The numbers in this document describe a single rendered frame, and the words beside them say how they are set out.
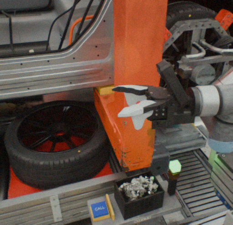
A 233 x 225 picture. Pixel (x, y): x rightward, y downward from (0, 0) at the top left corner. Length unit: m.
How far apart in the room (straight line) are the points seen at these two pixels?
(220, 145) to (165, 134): 1.40
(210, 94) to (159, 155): 1.09
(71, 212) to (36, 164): 0.35
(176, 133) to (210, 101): 1.52
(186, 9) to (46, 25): 1.15
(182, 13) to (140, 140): 0.80
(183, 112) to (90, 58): 1.03
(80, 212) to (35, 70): 0.85
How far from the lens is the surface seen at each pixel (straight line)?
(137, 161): 1.40
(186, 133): 2.19
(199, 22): 1.68
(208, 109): 0.67
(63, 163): 1.55
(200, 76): 1.64
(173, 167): 1.29
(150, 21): 1.04
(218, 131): 0.74
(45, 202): 1.60
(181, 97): 0.64
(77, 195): 1.59
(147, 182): 1.33
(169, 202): 1.43
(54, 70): 1.59
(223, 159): 1.15
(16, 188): 1.80
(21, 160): 1.63
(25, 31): 2.33
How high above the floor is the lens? 1.57
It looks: 33 degrees down
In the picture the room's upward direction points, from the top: straight up
